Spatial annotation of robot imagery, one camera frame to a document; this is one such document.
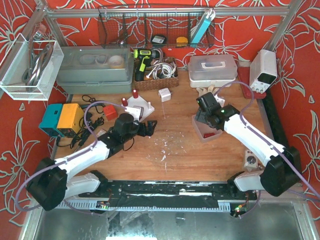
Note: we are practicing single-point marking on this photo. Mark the white plastic storage box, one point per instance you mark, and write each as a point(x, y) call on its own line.
point(207, 70)

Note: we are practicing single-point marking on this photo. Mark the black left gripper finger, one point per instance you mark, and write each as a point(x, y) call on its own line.
point(151, 125)
point(148, 133)

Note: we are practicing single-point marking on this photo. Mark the white work gloves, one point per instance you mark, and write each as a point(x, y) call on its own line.
point(213, 90)

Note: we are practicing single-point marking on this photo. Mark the clear bag of small parts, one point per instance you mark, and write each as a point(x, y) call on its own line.
point(251, 161)

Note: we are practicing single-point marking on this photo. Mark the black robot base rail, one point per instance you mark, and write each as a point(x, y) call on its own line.
point(169, 194)

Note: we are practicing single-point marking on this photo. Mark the white bench power supply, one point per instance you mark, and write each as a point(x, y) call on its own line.
point(263, 71)

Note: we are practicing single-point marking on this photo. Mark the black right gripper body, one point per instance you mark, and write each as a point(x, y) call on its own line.
point(202, 115)

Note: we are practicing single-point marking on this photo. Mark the woven wicker basket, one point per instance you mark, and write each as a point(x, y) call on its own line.
point(166, 76)

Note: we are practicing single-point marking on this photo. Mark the clear tray of red parts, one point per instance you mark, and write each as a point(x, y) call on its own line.
point(202, 128)

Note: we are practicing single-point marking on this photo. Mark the yellow teal soldering station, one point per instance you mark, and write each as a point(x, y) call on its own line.
point(62, 120)

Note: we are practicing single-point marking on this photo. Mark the clear acrylic wall bin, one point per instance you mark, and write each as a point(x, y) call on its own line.
point(28, 71)

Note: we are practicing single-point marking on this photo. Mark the black wire wall basket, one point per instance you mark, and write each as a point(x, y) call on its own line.
point(134, 26)

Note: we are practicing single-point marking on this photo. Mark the green black cordless drill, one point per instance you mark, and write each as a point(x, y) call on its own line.
point(145, 57)

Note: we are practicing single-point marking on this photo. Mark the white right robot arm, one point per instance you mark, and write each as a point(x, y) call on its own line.
point(281, 164)

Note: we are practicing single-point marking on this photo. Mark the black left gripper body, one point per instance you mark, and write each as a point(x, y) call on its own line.
point(144, 128)

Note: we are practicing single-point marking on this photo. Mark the white peg base plate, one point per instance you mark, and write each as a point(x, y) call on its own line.
point(139, 105)

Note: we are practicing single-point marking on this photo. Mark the white cube power adapter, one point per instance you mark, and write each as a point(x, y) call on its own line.
point(164, 94)

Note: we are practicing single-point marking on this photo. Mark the yellow tape measure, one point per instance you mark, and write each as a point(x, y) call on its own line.
point(181, 42)

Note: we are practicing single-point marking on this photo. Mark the grey plastic toolbox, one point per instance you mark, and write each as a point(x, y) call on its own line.
point(96, 70)

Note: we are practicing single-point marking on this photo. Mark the teal white book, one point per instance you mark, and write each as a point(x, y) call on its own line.
point(201, 27)

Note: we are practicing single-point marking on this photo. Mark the red mat under supply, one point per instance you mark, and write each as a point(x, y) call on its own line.
point(244, 76)

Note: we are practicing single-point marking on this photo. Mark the red cube power socket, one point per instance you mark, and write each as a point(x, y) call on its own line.
point(110, 112)

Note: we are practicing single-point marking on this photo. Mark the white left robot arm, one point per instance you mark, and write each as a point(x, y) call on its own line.
point(56, 180)

